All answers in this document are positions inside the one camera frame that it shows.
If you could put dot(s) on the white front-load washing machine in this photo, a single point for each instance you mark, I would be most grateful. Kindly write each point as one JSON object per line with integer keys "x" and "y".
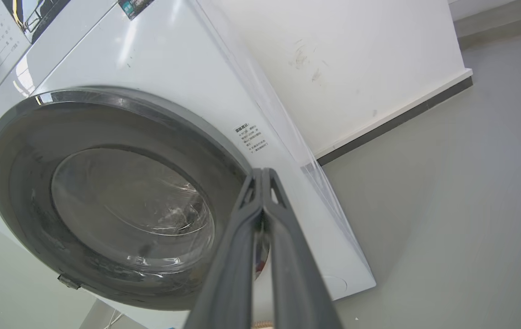
{"x": 187, "y": 59}

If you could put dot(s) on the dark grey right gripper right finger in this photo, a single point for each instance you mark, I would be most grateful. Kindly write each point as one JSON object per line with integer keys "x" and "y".
{"x": 295, "y": 274}

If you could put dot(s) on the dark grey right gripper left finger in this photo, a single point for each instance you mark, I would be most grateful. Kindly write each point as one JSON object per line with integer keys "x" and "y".
{"x": 231, "y": 269}

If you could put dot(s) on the dark energy label sticker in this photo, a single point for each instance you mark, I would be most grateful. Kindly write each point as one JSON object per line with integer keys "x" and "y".
{"x": 135, "y": 7}

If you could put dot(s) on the white warning label sticker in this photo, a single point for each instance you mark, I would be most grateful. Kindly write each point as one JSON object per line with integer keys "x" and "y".
{"x": 251, "y": 138}

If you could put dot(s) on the round grey washing machine door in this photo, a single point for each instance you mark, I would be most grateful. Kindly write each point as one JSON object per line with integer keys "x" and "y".
{"x": 119, "y": 201}

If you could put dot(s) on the white and black skirting board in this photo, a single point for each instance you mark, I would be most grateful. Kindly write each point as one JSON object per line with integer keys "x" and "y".
{"x": 393, "y": 119}

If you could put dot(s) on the black washing machine display panel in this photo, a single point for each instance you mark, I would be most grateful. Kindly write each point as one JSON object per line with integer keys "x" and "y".
{"x": 36, "y": 16}

